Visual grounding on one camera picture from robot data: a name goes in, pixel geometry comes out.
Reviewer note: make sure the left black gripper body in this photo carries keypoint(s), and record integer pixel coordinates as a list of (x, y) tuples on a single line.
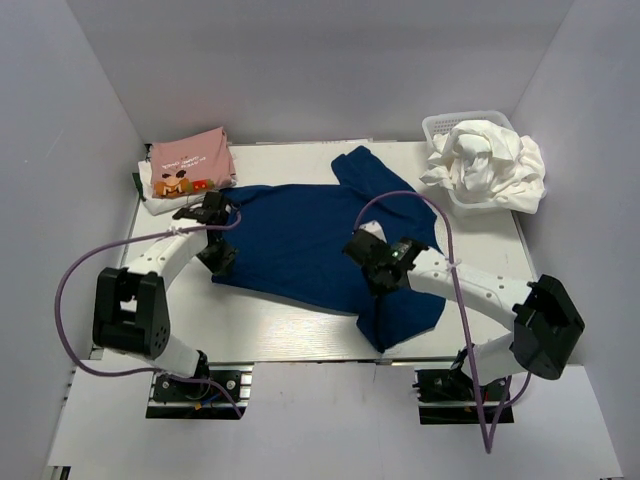
[(218, 256)]

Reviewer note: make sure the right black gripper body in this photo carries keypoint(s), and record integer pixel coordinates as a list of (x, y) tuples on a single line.
[(376, 288)]

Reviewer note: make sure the blue t-shirt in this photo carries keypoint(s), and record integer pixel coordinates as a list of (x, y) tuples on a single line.
[(291, 237)]

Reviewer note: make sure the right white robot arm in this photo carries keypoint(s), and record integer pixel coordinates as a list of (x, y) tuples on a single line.
[(543, 323)]

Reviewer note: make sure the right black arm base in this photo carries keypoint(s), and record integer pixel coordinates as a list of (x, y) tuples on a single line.
[(443, 402)]

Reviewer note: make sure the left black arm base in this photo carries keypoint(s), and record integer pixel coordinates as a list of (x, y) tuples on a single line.
[(169, 399)]

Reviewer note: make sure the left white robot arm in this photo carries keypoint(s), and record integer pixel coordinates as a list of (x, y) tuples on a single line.
[(131, 313)]

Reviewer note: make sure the crumpled white t-shirts pile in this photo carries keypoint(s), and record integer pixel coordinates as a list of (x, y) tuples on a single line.
[(480, 161)]

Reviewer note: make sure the folded pink t-shirt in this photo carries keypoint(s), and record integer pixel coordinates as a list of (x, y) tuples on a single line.
[(192, 165)]

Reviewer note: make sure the white plastic basket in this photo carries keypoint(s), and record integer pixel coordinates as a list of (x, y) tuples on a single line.
[(442, 124)]

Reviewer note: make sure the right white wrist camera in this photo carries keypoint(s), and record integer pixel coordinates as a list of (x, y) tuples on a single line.
[(374, 228)]

